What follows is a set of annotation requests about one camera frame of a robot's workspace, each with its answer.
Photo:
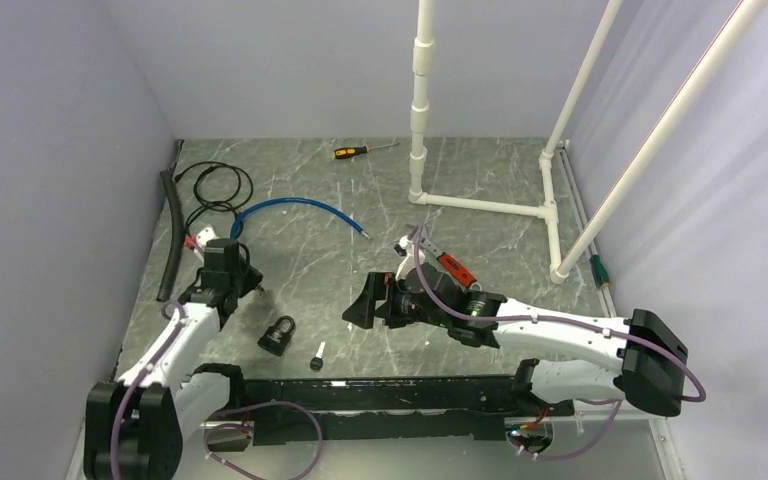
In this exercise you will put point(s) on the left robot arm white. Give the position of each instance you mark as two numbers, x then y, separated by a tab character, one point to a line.
137	424

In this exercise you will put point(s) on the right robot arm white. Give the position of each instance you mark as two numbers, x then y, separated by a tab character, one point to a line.
638	359

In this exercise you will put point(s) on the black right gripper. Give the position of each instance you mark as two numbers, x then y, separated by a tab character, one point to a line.
362	312

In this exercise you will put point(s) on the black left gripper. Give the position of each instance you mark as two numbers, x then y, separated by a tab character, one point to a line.
252	276

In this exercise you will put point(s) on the black foam tube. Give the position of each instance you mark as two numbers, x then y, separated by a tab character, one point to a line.
177	236

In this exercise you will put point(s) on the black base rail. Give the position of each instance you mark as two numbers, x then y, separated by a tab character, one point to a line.
481	407

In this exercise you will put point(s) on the green handled screwdriver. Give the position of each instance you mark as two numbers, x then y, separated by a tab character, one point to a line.
599	272

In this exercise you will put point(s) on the black padlock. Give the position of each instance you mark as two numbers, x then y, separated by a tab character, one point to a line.
277	337

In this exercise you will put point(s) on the red handled adjustable wrench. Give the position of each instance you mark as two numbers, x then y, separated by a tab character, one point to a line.
463	276

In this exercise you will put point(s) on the orange handled screwdriver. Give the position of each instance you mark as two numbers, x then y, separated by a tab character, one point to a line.
348	152

